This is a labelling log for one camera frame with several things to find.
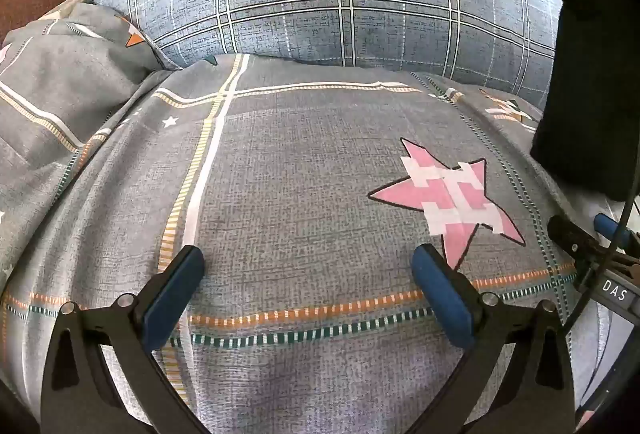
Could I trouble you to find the black pants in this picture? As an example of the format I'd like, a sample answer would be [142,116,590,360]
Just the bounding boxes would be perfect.
[517,0,640,203]

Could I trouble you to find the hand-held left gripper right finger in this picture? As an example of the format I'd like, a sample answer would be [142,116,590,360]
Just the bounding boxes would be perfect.
[411,243,576,434]

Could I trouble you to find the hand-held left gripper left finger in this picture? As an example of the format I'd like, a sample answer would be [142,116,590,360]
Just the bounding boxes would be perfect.
[42,245,206,434]

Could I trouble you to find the black cable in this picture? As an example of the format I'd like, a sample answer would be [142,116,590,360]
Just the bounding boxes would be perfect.
[564,174,640,332]

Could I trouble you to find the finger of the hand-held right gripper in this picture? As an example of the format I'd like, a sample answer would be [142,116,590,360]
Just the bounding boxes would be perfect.
[547,214,608,267]
[594,212,640,247]

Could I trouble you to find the grey star print quilt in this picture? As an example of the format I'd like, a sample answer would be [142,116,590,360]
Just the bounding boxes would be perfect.
[0,0,623,434]

